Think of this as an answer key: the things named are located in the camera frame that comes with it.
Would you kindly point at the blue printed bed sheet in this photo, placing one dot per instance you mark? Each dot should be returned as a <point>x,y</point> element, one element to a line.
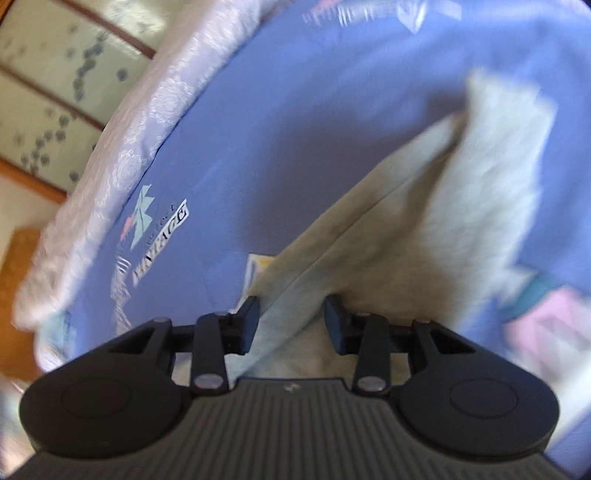
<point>295,121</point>

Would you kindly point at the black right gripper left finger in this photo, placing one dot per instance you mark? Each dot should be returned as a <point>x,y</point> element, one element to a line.
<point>208,340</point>

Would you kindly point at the wooden frosted glass wardrobe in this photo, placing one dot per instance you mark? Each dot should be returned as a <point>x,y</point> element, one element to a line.
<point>65,68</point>

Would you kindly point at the grey sweat pants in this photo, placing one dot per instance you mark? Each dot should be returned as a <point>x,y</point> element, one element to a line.
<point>429,233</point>

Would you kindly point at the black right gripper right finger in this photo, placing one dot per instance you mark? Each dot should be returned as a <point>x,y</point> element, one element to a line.
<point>374,340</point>

